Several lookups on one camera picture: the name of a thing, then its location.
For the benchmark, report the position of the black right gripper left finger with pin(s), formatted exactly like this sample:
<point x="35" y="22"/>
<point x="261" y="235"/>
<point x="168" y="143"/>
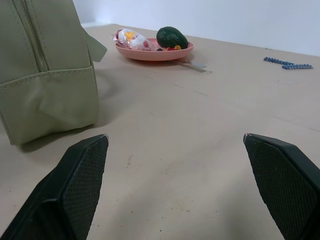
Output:
<point x="75" y="185"/>

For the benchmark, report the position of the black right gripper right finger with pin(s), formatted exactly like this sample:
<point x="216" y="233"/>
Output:
<point x="282" y="185"/>

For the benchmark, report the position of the olive green fabric bag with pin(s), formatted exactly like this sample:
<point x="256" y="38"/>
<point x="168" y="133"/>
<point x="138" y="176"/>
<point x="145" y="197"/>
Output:
<point x="45" y="75"/>

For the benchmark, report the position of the grey metal strip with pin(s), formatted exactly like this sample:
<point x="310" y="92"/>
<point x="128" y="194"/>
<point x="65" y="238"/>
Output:
<point x="193" y="65"/>

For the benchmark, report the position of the pink plate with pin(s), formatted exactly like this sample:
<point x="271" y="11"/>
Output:
<point x="155" y="53"/>

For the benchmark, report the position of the clear wrapped snack packet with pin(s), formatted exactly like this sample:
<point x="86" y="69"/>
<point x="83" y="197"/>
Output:
<point x="131" y="38"/>

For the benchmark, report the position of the small colourful candies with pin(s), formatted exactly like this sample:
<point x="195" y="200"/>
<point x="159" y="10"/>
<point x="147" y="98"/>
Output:
<point x="170" y="48"/>

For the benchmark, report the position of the dark green avocado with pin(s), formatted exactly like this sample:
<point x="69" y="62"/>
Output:
<point x="172" y="37"/>

